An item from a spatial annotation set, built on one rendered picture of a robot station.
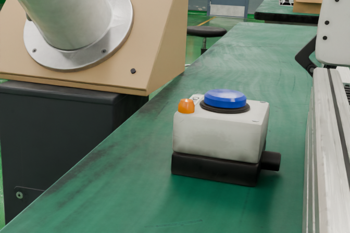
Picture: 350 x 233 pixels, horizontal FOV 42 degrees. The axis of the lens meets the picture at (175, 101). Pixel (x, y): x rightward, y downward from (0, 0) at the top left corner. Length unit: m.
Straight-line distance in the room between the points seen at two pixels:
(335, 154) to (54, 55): 0.56
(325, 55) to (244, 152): 0.21
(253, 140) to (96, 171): 0.15
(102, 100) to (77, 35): 0.11
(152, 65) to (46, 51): 0.18
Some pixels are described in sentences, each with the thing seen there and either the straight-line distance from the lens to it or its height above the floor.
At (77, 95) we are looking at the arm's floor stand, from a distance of 0.71.
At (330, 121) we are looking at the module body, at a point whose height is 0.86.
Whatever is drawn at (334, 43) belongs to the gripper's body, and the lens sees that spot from 0.58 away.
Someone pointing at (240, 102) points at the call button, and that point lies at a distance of 0.43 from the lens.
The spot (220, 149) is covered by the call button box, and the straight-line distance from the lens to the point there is 0.41.
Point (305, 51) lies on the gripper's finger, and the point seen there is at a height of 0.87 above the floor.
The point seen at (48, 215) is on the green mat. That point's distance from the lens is 0.37.
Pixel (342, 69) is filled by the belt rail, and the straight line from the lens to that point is 0.87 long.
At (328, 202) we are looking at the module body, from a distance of 0.22.
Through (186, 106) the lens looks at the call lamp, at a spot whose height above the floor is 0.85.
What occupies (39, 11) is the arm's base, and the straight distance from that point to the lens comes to 0.69.
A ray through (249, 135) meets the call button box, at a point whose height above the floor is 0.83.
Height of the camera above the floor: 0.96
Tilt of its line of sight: 15 degrees down
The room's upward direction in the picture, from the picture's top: 3 degrees clockwise
